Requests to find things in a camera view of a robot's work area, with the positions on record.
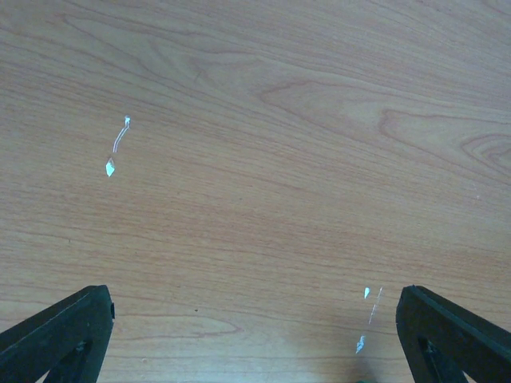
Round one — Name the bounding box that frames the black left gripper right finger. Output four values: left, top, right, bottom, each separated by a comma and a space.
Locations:
396, 285, 510, 382

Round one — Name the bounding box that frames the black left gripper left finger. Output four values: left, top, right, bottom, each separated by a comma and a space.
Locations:
1, 285, 115, 382

